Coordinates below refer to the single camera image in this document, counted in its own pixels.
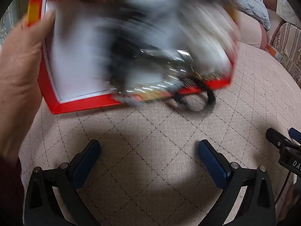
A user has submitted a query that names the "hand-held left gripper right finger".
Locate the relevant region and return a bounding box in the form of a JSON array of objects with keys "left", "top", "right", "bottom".
[{"left": 198, "top": 139, "right": 276, "bottom": 226}]

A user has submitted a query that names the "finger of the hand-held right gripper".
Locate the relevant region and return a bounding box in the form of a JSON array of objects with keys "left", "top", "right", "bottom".
[
  {"left": 289, "top": 127, "right": 301, "bottom": 145},
  {"left": 266, "top": 128, "right": 293, "bottom": 152}
]

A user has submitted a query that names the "brown rounded object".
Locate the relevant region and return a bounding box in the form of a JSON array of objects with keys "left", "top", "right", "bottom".
[{"left": 262, "top": 0, "right": 279, "bottom": 11}]

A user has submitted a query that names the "pink quilted bedspread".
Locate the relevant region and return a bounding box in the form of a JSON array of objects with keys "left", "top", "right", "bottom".
[{"left": 17, "top": 42, "right": 301, "bottom": 226}]

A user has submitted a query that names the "red-edged white tray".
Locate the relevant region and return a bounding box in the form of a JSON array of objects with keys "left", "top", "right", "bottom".
[{"left": 27, "top": 0, "right": 241, "bottom": 115}]

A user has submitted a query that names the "thin black cable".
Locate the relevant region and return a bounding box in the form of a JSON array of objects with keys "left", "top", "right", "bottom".
[{"left": 275, "top": 172, "right": 292, "bottom": 204}]

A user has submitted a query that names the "black hair tie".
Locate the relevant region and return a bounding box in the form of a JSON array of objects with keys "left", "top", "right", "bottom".
[{"left": 165, "top": 75, "right": 217, "bottom": 113}]

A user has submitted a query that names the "pink bolster cushion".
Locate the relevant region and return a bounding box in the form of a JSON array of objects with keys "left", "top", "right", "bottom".
[{"left": 237, "top": 12, "right": 269, "bottom": 49}]

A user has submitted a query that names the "small orange box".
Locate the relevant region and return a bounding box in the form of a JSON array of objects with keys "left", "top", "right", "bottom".
[{"left": 266, "top": 44, "right": 285, "bottom": 61}]

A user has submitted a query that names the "person's right hand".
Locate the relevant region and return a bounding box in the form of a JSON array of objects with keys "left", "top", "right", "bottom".
[{"left": 281, "top": 182, "right": 301, "bottom": 226}]

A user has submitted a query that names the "white patterned cloth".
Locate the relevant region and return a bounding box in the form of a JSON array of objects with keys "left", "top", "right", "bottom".
[{"left": 275, "top": 0, "right": 301, "bottom": 25}]

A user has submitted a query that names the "grey pillow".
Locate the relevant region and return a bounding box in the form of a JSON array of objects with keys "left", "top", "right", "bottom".
[{"left": 233, "top": 0, "right": 271, "bottom": 30}]

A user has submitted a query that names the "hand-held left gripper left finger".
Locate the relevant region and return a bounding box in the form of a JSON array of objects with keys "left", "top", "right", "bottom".
[{"left": 22, "top": 139, "right": 101, "bottom": 226}]

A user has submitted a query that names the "beige striped cloth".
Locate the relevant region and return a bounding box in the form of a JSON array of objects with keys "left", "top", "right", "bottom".
[{"left": 270, "top": 21, "right": 301, "bottom": 86}]

